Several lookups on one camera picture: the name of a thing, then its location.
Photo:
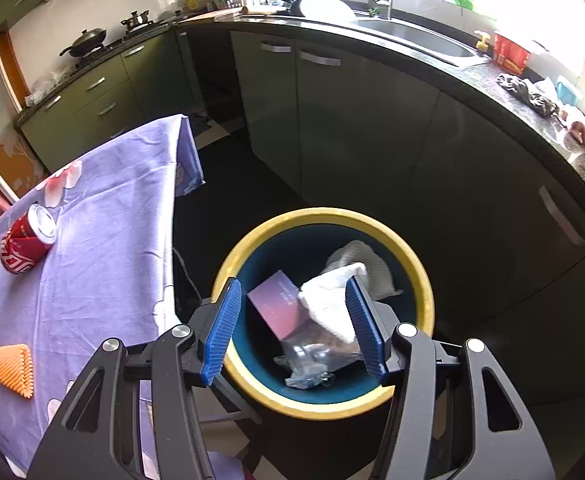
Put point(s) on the white paper napkin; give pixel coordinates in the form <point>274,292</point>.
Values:
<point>377,270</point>

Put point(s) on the black pan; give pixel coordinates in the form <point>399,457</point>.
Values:
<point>297,7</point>

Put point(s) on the metal cooking pot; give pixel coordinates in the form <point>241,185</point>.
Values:
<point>137,21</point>

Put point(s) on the black wok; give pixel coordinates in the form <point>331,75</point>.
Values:
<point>90,37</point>

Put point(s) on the white paper towel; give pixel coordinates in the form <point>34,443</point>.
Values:
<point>327,305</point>

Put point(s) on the green plastic container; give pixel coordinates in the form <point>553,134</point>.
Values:
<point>463,0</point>

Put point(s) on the purple floral tablecloth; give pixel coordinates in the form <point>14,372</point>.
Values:
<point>102,240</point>

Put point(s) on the clear plastic water bottle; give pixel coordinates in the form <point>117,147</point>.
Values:
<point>317,355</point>

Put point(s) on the black metal table leg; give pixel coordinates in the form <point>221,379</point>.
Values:
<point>242,405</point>

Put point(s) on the light blue box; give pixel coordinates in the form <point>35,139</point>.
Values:
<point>568,91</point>

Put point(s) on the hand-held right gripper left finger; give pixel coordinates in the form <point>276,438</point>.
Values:
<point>220,330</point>

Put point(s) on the dark kitchen countertop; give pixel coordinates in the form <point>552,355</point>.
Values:
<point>397,52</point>

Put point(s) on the green kitchen cabinets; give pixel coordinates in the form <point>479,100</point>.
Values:
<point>372,135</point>

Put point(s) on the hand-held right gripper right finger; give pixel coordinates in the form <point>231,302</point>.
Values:
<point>365,330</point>

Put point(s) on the orange ribbed mat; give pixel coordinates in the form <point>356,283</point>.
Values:
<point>12,367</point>

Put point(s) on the dark rag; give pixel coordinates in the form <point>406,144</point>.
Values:
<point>527,92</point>

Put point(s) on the black gas stove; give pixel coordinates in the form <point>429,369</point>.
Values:
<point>117,42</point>

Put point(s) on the red package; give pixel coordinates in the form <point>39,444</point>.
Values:
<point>509,52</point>

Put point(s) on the red soda can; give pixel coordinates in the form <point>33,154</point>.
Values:
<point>22,250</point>

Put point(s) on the yellow-rimmed blue trash bin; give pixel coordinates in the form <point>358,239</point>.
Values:
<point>267,260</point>

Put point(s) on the wooden rolling pin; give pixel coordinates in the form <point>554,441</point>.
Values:
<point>262,9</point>

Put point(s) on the yellow soap dispenser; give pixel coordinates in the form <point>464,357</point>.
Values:
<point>482,42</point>

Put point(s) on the dish rack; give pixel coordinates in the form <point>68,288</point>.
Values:
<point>232,0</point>

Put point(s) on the steel sink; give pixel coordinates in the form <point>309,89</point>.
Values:
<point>412,35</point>

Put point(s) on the large white bowl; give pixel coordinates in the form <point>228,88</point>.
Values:
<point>327,7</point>

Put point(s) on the purple cardboard box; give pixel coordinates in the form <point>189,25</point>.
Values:
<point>277,310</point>

